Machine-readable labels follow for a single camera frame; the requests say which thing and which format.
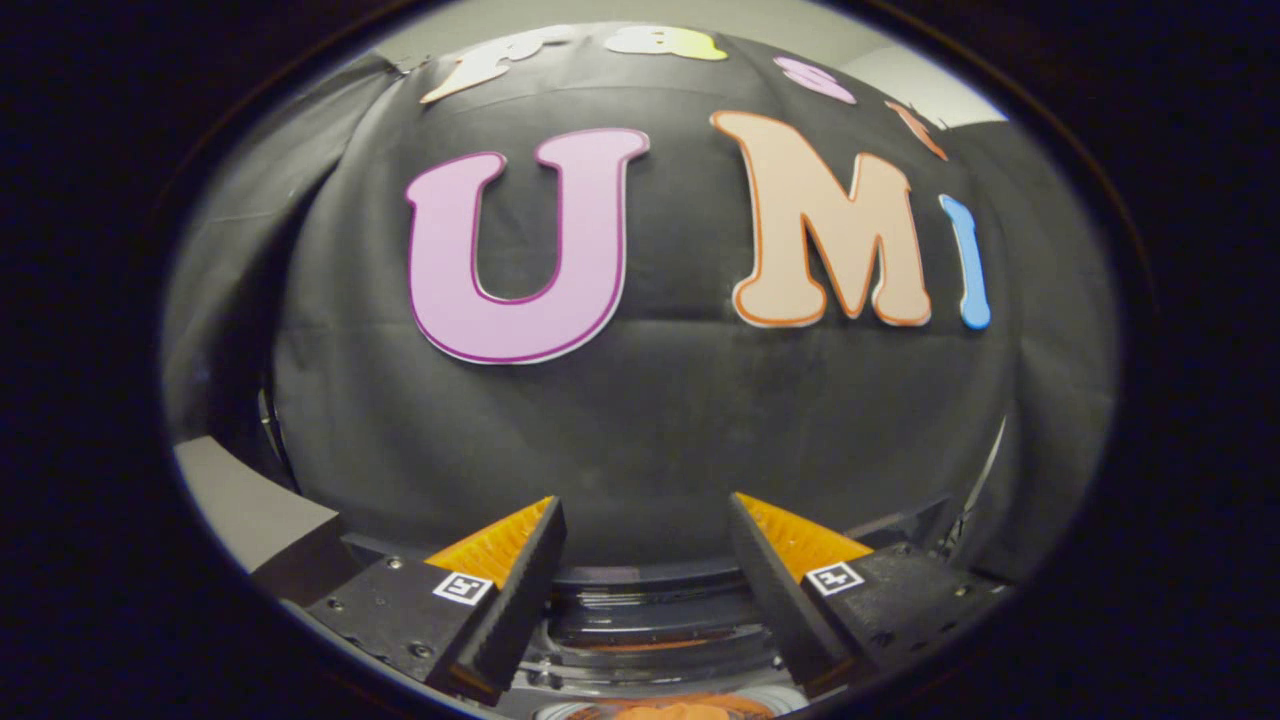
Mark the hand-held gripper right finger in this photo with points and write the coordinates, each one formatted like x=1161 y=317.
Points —
x=780 y=595

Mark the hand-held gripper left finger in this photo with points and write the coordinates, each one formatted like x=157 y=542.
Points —
x=520 y=605

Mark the grey washing machine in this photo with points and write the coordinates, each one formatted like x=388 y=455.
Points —
x=900 y=530

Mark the orange garment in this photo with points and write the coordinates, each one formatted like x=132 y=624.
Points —
x=670 y=711

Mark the black backdrop cloth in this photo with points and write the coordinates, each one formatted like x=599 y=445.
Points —
x=650 y=430

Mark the grey cabinet with dark top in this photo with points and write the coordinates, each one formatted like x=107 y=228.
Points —
x=250 y=510

